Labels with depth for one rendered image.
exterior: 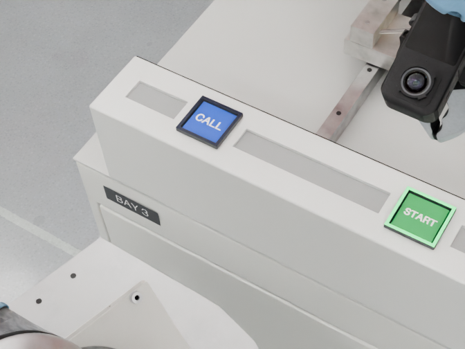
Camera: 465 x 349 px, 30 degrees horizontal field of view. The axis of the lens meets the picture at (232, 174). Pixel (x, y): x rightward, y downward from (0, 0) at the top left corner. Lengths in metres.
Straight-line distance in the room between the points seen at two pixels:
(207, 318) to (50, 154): 1.30
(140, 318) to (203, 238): 0.26
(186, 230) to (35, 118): 1.27
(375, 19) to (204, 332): 0.47
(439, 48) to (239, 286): 0.59
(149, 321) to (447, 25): 0.42
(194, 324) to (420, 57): 0.48
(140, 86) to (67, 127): 1.27
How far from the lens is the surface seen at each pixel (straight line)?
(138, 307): 0.88
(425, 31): 0.66
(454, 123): 0.77
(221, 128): 0.98
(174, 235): 1.16
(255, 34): 1.29
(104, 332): 0.87
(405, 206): 0.92
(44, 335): 0.61
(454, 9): 0.51
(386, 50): 1.18
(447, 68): 0.65
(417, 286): 0.93
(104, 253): 1.08
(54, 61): 2.48
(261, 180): 0.94
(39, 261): 2.08
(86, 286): 1.06
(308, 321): 1.13
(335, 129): 1.13
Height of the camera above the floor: 1.72
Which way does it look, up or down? 53 degrees down
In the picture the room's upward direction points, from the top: 5 degrees counter-clockwise
